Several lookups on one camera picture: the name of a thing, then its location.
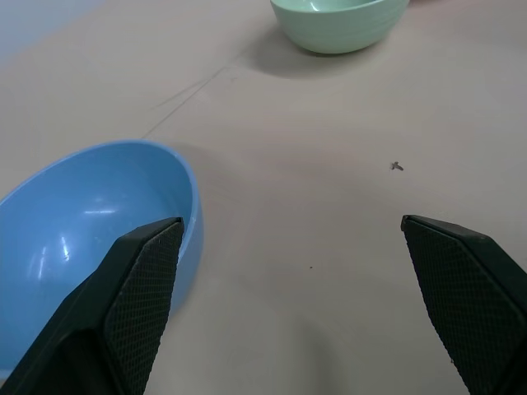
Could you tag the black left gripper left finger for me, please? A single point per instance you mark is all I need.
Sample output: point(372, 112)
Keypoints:
point(123, 312)

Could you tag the green plastic bowl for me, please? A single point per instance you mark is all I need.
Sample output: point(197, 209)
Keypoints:
point(333, 24)

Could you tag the blue plastic bowl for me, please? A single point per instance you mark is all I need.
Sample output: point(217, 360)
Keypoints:
point(82, 214)

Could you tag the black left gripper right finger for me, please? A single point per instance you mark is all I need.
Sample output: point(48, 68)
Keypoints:
point(465, 296)

